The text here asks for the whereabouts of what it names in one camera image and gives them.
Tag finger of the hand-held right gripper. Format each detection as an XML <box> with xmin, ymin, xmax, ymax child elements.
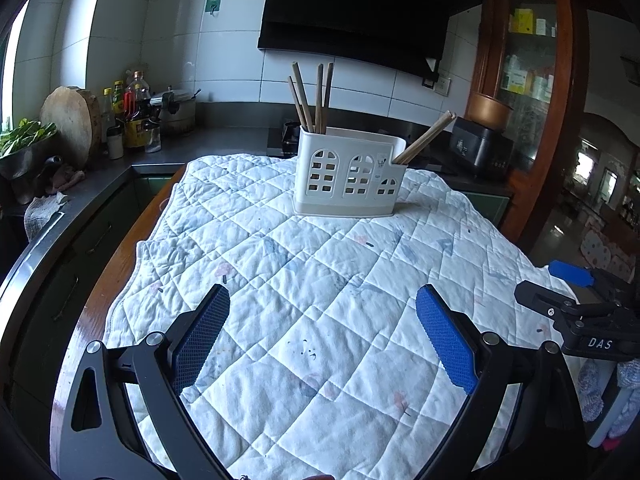
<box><xmin>548</xmin><ymin>261</ymin><xmax>597</xmax><ymax>287</ymax></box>
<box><xmin>514</xmin><ymin>280</ymin><xmax>595</xmax><ymax>335</ymax></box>

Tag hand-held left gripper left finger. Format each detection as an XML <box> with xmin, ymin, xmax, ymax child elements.
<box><xmin>52</xmin><ymin>284</ymin><xmax>233</xmax><ymax>480</ymax></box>

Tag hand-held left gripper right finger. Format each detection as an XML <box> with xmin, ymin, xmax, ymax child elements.
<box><xmin>415</xmin><ymin>284</ymin><xmax>588</xmax><ymax>480</ymax></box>

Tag white plastic utensil holder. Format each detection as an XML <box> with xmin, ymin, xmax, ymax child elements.
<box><xmin>292</xmin><ymin>126</ymin><xmax>407</xmax><ymax>218</ymax></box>

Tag brown wooden chopstick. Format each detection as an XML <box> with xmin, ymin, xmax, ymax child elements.
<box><xmin>314</xmin><ymin>63</ymin><xmax>325</xmax><ymax>135</ymax></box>
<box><xmin>399</xmin><ymin>114</ymin><xmax>458</xmax><ymax>166</ymax></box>
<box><xmin>322</xmin><ymin>62</ymin><xmax>335</xmax><ymax>136</ymax></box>
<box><xmin>287</xmin><ymin>76</ymin><xmax>310</xmax><ymax>133</ymax></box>
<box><xmin>292</xmin><ymin>61</ymin><xmax>316</xmax><ymax>134</ymax></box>
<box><xmin>391</xmin><ymin>110</ymin><xmax>453</xmax><ymax>165</ymax></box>

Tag spotted white fabric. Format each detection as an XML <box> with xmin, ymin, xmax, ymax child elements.
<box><xmin>580</xmin><ymin>230</ymin><xmax>632</xmax><ymax>281</ymax></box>

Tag green cabinet front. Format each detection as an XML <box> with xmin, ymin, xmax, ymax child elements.
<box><xmin>470</xmin><ymin>192</ymin><xmax>511</xmax><ymax>231</ymax></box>

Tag white quilted blanket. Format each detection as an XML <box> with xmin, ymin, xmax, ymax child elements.
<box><xmin>102</xmin><ymin>152</ymin><xmax>583</xmax><ymax>480</ymax></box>

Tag black rice cooker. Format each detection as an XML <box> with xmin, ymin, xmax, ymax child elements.
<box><xmin>450</xmin><ymin>117</ymin><xmax>515</xmax><ymax>181</ymax></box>

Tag wooden glass-door cabinet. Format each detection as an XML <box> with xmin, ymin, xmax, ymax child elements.
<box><xmin>467</xmin><ymin>0</ymin><xmax>591</xmax><ymax>266</ymax></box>

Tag copper inner pot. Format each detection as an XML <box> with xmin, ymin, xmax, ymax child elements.
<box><xmin>466</xmin><ymin>91</ymin><xmax>515</xmax><ymax>131</ymax></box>

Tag grey dish rag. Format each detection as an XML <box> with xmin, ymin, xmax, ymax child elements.
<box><xmin>22</xmin><ymin>191</ymin><xmax>68</xmax><ymax>241</ymax></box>

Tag white green box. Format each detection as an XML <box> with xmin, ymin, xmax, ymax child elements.
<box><xmin>502</xmin><ymin>55</ymin><xmax>530</xmax><ymax>93</ymax></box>

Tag ginger root pieces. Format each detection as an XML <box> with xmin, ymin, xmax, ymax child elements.
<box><xmin>47</xmin><ymin>167</ymin><xmax>86</xmax><ymax>193</ymax></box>

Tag steel cooking pot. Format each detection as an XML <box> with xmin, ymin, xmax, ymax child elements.
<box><xmin>150</xmin><ymin>87</ymin><xmax>201</xmax><ymax>136</ymax></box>

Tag yellow cap glass bottle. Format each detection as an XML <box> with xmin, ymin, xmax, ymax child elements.
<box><xmin>112</xmin><ymin>81</ymin><xmax>126</xmax><ymax>126</ymax></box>
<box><xmin>101</xmin><ymin>88</ymin><xmax>115</xmax><ymax>146</ymax></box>

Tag steel bowl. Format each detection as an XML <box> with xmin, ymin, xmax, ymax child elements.
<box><xmin>0</xmin><ymin>135</ymin><xmax>56</xmax><ymax>181</ymax></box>

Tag round wooden cutting board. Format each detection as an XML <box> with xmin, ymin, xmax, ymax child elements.
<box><xmin>40</xmin><ymin>86</ymin><xmax>103</xmax><ymax>171</ymax></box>

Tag yellow box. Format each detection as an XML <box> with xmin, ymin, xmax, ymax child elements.
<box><xmin>511</xmin><ymin>8</ymin><xmax>535</xmax><ymax>35</ymax></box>

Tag green leafy vegetables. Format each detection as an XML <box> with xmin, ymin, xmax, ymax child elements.
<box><xmin>0</xmin><ymin>117</ymin><xmax>58</xmax><ymax>158</ymax></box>

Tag bright window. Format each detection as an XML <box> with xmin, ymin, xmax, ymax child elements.
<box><xmin>0</xmin><ymin>0</ymin><xmax>31</xmax><ymax>131</ymax></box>

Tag black range hood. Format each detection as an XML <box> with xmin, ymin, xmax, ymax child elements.
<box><xmin>257</xmin><ymin>0</ymin><xmax>483</xmax><ymax>73</ymax></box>

